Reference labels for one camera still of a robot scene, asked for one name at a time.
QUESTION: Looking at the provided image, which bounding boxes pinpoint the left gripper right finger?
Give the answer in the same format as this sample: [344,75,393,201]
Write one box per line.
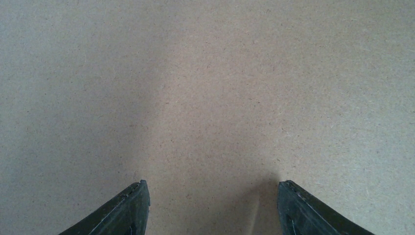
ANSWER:
[277,180,372,235]

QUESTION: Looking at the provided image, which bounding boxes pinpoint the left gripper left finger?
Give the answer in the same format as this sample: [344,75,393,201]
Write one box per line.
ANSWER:
[61,180,150,235]

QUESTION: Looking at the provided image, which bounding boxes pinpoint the brown backing board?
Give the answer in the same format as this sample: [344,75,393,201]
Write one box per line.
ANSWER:
[0,0,415,235]

